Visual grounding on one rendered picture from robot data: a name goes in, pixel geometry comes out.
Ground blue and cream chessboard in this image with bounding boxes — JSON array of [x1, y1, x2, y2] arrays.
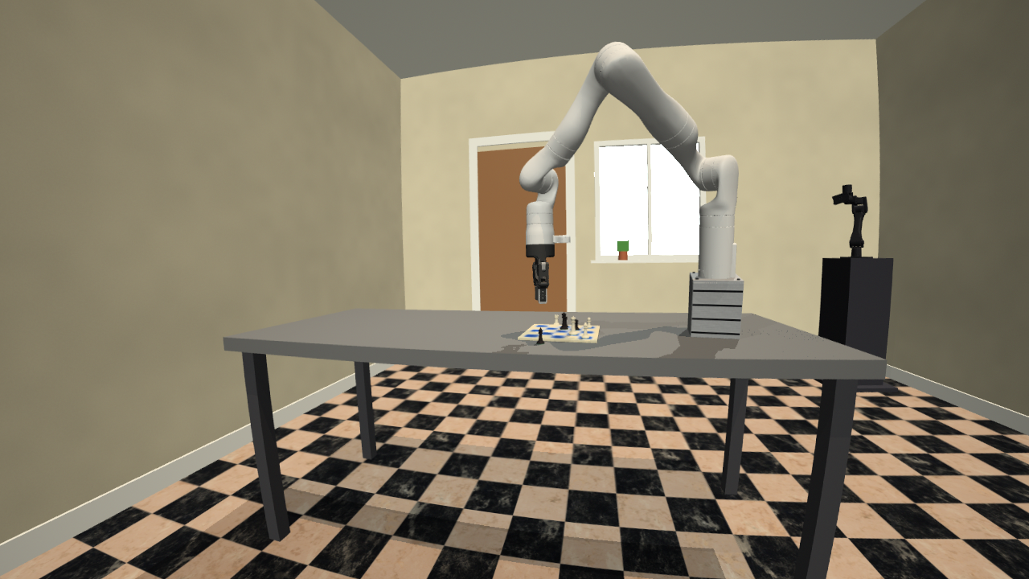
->
[[518, 324, 600, 343]]

